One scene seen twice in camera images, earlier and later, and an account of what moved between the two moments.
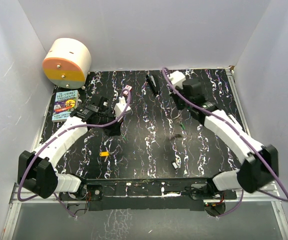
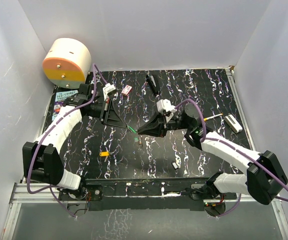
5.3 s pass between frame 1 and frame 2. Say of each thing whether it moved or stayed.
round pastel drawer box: stayed
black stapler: stayed
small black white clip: stayed
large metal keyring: moved
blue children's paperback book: stayed
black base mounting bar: stayed
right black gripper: moved
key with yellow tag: stayed
